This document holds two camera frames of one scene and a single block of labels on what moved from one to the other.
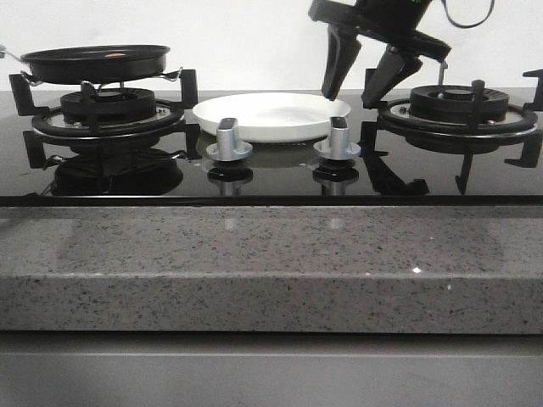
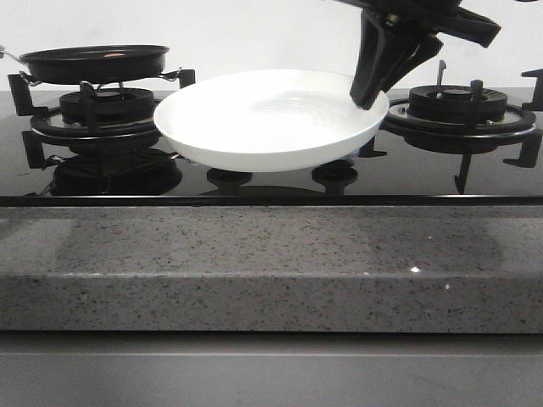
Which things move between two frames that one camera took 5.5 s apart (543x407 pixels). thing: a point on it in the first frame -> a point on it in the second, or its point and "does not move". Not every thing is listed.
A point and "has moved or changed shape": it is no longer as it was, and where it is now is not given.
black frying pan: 94,64 does not move
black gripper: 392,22 -> 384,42
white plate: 273,117 has moved or changed shape
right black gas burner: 454,103 does not move
